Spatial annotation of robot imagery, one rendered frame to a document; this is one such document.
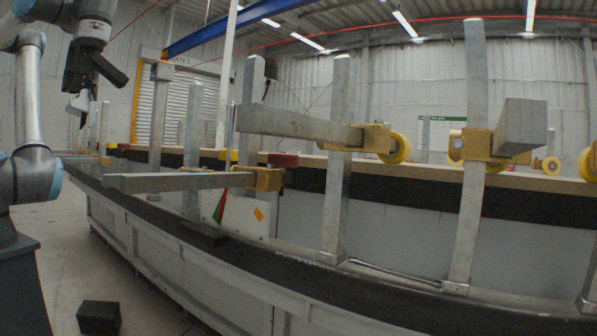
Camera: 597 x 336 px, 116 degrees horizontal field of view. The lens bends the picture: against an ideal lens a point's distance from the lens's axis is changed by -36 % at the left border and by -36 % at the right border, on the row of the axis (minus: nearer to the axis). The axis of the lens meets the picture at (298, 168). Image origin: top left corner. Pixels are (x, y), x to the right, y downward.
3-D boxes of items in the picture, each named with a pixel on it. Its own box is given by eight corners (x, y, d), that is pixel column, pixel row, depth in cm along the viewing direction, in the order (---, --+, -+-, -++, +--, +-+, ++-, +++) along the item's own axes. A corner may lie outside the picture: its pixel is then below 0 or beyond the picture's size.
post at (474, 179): (462, 305, 40) (482, 15, 37) (442, 301, 42) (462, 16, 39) (464, 297, 42) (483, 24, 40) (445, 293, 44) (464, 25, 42)
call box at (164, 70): (156, 80, 93) (159, 59, 93) (148, 83, 97) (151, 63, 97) (172, 83, 99) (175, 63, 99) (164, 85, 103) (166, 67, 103)
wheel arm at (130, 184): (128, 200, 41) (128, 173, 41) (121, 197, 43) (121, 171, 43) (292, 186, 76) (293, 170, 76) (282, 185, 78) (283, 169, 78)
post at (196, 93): (188, 239, 84) (195, 81, 81) (182, 235, 86) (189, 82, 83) (197, 237, 86) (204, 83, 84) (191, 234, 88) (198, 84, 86)
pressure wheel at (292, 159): (282, 199, 70) (286, 151, 69) (258, 195, 74) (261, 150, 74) (302, 197, 76) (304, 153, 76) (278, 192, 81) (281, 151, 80)
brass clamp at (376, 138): (379, 153, 48) (380, 123, 47) (312, 149, 55) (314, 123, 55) (390, 155, 53) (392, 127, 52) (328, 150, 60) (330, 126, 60)
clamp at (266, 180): (266, 192, 63) (267, 169, 63) (226, 185, 71) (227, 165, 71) (282, 191, 68) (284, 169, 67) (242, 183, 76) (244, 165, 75)
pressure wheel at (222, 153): (241, 185, 90) (243, 149, 89) (216, 184, 88) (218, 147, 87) (240, 183, 98) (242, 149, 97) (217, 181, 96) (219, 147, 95)
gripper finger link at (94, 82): (86, 111, 51) (86, 83, 54) (93, 111, 52) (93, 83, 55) (90, 96, 48) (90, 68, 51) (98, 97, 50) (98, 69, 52)
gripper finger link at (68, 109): (62, 122, 57) (67, 89, 53) (84, 123, 61) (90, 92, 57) (62, 129, 55) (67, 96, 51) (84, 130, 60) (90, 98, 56)
